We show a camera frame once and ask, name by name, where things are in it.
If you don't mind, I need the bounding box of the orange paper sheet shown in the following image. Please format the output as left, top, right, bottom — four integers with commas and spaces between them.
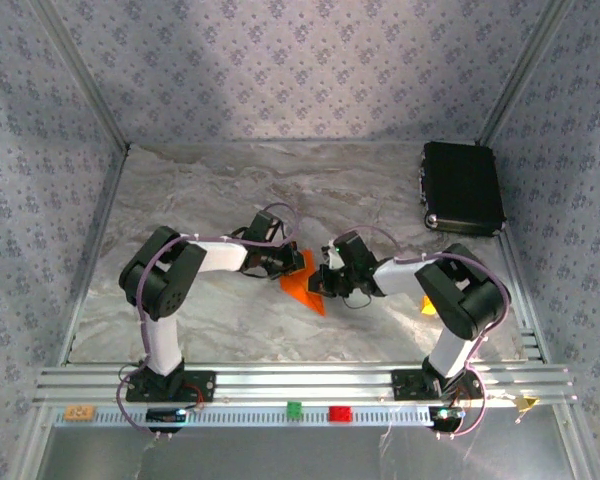
279, 248, 327, 317

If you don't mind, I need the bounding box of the black hard case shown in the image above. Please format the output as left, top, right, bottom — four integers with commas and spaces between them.
417, 140, 507, 239

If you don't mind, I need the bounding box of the floral patterned backdrop cloth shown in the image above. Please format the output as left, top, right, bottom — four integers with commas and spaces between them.
0, 0, 600, 480

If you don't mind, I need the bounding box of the yellow folded paper piece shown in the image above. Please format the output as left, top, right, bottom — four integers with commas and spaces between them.
510, 394, 541, 416

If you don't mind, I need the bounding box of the orange flat toy brick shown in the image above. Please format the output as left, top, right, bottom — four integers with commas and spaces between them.
63, 404, 97, 422

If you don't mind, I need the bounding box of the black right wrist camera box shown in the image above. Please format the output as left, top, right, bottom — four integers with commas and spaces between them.
322, 231, 379, 274

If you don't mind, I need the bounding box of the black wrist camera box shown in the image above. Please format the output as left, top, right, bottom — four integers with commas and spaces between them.
322, 231, 379, 274
242, 209, 284, 244

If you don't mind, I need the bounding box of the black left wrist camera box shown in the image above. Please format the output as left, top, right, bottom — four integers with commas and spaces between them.
242, 209, 284, 244

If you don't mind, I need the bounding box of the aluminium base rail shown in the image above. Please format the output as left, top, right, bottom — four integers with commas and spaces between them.
33, 364, 579, 407

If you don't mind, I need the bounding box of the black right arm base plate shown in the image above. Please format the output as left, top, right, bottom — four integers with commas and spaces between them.
390, 368, 484, 401

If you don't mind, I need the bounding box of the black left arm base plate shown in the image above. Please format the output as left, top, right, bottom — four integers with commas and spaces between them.
124, 369, 217, 404

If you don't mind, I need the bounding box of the grey slotted cable duct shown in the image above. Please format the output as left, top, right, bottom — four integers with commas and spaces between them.
52, 405, 434, 429

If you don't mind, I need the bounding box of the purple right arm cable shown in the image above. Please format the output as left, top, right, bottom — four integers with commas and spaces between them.
337, 224, 512, 441

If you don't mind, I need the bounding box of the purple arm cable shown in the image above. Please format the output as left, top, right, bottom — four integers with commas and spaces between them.
114, 201, 301, 441
337, 224, 512, 441

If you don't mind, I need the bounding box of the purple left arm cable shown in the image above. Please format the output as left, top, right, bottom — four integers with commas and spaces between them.
114, 201, 301, 441

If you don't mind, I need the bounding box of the aluminium frame post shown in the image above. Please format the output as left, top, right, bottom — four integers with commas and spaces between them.
477, 0, 576, 147
32, 0, 131, 150

